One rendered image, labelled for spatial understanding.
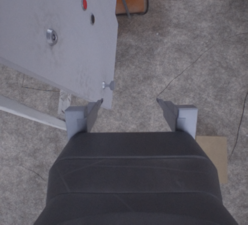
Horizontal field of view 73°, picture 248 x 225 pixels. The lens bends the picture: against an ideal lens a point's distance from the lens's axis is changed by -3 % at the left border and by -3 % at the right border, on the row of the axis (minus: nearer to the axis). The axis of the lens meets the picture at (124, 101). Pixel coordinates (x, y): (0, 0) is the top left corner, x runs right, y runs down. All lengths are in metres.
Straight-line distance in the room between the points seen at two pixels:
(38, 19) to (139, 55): 1.25
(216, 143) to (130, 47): 0.98
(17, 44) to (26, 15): 0.04
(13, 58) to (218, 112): 1.38
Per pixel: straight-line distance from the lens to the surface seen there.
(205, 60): 1.54
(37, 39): 0.29
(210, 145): 1.31
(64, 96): 1.30
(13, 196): 1.89
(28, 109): 0.98
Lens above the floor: 1.38
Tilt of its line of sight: 78 degrees down
